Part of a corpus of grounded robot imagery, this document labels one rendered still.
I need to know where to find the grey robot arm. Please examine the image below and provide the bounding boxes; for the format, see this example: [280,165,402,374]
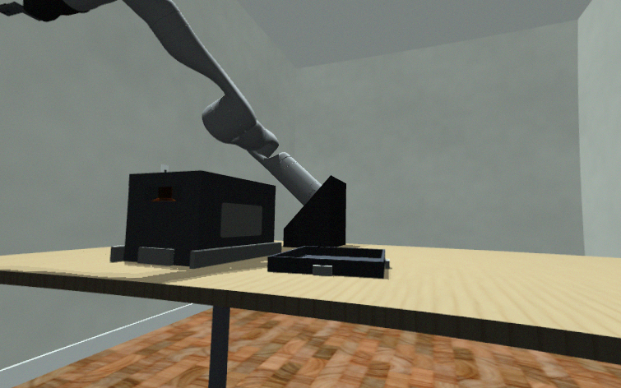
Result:
[123,0,321,205]

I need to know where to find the grey bottle crate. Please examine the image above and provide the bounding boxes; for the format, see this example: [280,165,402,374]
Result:
[123,170,276,266]

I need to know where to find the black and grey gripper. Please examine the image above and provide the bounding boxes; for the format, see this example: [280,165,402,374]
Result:
[0,0,99,22]

